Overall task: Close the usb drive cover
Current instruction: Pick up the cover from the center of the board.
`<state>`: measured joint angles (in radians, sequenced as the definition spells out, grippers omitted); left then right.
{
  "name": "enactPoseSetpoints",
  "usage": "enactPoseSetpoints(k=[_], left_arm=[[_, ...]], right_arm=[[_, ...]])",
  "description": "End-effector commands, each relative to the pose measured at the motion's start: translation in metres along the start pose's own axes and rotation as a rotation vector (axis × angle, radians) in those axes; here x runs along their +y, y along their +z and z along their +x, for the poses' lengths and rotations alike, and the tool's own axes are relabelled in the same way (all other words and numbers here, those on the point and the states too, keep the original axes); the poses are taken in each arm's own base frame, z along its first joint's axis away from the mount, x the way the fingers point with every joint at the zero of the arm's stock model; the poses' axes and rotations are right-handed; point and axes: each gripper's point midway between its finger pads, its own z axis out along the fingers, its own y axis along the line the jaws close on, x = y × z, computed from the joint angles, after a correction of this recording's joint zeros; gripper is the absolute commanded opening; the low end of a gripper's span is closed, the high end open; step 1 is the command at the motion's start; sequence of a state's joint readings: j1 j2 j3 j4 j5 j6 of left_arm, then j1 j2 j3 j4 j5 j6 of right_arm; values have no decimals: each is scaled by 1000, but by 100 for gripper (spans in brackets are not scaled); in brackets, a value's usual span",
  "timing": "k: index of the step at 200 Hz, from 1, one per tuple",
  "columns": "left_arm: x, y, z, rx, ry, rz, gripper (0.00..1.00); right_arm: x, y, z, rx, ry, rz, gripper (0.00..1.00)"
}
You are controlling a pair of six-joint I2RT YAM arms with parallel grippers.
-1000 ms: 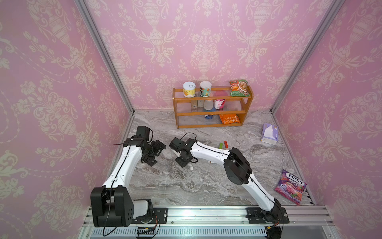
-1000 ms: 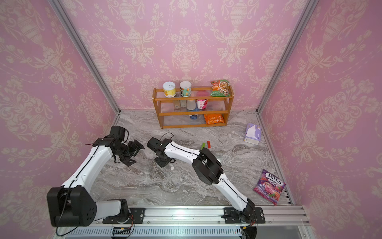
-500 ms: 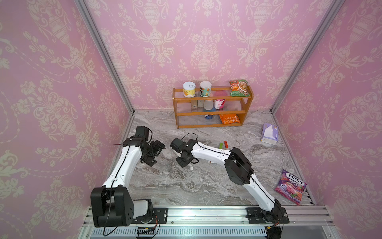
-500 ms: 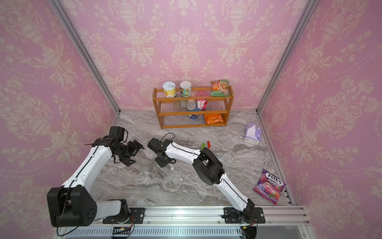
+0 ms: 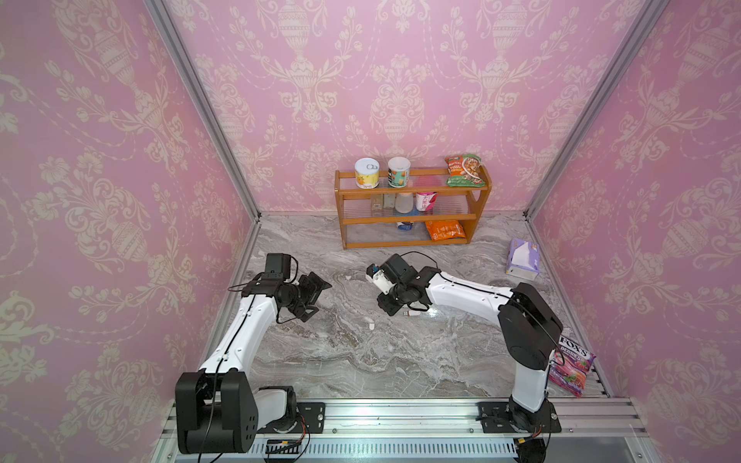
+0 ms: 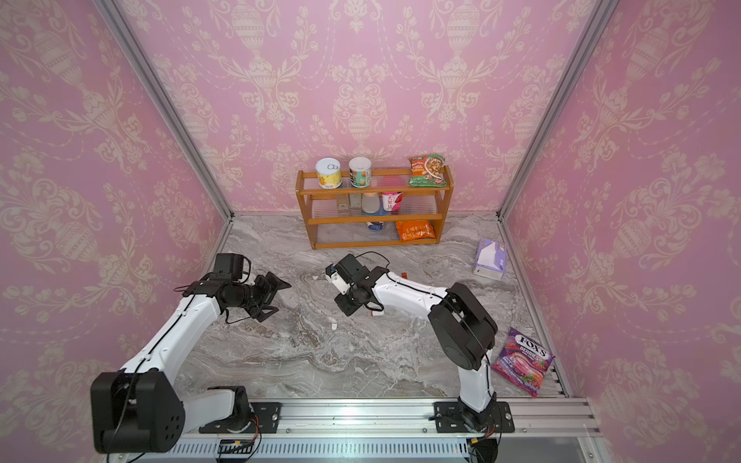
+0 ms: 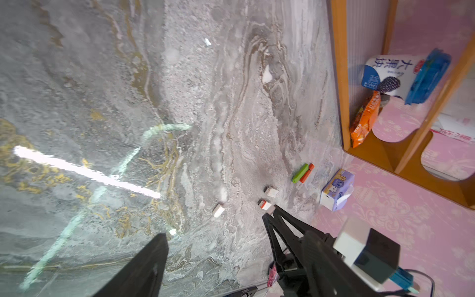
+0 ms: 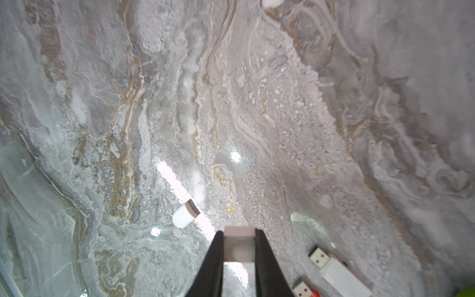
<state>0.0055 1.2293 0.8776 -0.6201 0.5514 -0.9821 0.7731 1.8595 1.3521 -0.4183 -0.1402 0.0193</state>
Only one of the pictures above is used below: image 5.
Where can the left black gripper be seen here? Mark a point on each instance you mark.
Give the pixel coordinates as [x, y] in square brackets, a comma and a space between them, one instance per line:
[315, 285]

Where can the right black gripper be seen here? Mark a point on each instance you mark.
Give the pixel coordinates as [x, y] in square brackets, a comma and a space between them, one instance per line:
[381, 300]

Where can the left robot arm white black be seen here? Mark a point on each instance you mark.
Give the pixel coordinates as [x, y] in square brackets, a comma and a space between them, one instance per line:
[217, 409]

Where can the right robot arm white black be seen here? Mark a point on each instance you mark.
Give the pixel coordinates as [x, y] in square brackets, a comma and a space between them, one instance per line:
[530, 328]

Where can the orange snack bag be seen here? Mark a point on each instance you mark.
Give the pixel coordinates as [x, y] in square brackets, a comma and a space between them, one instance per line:
[445, 230]

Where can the wooden shelf rack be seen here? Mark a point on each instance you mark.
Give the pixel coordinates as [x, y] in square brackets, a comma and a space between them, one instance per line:
[396, 217]

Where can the white plastic bottle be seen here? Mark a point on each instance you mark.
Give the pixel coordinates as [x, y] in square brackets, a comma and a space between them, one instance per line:
[404, 203]

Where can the pink white cup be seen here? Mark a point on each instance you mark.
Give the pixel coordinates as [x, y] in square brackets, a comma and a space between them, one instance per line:
[424, 201]

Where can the purple tissue box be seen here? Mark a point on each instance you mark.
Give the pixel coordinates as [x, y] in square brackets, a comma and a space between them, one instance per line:
[524, 260]

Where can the green orange can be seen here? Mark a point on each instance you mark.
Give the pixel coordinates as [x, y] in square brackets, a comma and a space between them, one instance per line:
[398, 172]

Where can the yellow white can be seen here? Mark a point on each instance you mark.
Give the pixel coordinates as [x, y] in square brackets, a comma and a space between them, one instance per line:
[367, 173]

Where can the green red snack packet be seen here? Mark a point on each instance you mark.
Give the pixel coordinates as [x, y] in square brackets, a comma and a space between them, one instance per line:
[464, 171]

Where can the purple candy bag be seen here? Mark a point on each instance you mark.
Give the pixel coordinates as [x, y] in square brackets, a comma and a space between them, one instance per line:
[570, 366]

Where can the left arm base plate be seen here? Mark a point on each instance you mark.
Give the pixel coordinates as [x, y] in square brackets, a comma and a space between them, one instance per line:
[309, 416]

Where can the aluminium front rail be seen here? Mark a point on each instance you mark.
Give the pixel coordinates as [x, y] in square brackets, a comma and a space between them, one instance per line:
[590, 417]

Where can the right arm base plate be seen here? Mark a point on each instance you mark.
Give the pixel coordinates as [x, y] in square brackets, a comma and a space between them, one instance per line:
[500, 417]

